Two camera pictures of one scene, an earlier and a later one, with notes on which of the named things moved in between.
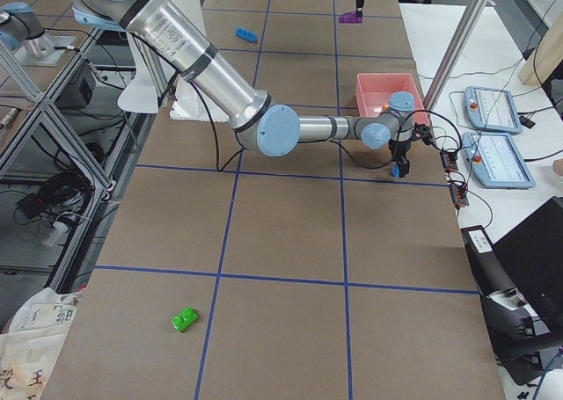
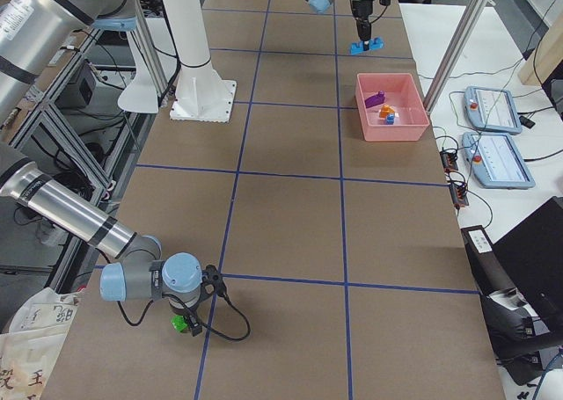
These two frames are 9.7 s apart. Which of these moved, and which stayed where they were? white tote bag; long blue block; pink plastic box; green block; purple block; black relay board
Moved: purple block; long blue block
Stayed: pink plastic box; green block; white tote bag; black relay board
